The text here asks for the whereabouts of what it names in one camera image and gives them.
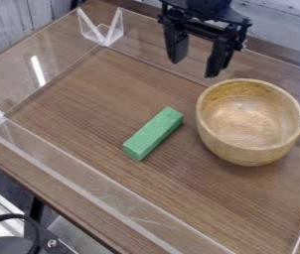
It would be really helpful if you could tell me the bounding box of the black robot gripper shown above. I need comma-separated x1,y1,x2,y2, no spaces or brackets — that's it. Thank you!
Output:
159,0,251,78

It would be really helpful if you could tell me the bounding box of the green rectangular block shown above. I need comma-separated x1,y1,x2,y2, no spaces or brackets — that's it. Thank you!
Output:
122,107,183,161

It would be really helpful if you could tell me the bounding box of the brown wooden bowl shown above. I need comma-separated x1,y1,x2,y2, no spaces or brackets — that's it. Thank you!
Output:
195,78,300,167

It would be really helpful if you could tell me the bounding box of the black table leg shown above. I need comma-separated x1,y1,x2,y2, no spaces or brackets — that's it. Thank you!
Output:
29,197,45,222

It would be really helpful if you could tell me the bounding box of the black cable loop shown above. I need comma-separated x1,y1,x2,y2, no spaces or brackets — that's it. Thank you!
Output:
0,213,43,254

